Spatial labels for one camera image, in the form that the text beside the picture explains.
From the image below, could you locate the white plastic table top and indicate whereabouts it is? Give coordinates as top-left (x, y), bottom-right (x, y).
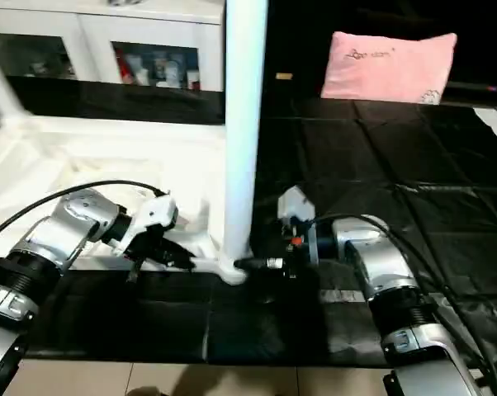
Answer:
top-left (0, 114), bottom-right (251, 285)

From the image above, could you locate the pink pillow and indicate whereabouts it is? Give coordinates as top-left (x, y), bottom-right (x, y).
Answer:
top-left (320, 31), bottom-right (459, 106)

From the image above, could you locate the white flat board strip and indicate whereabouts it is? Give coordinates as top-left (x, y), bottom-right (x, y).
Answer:
top-left (473, 107), bottom-right (497, 153)

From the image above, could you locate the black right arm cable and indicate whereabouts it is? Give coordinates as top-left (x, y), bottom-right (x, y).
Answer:
top-left (310, 213), bottom-right (497, 389)

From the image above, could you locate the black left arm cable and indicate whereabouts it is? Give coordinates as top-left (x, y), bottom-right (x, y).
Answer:
top-left (0, 179), bottom-right (168, 248)

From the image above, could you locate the white glass-door cabinet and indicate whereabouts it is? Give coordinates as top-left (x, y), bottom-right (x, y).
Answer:
top-left (0, 0), bottom-right (226, 92)

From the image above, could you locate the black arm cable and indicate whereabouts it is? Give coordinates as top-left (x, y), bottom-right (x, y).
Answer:
top-left (310, 213), bottom-right (497, 389)
top-left (0, 179), bottom-right (168, 248)

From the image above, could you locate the black work mat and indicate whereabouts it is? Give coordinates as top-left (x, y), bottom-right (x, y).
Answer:
top-left (0, 76), bottom-right (497, 368)

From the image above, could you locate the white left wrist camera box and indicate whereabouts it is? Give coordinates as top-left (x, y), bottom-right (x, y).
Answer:
top-left (121, 194), bottom-right (179, 253)

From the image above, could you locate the red bottle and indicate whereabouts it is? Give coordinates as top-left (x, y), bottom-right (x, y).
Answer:
top-left (116, 54), bottom-right (134, 86)

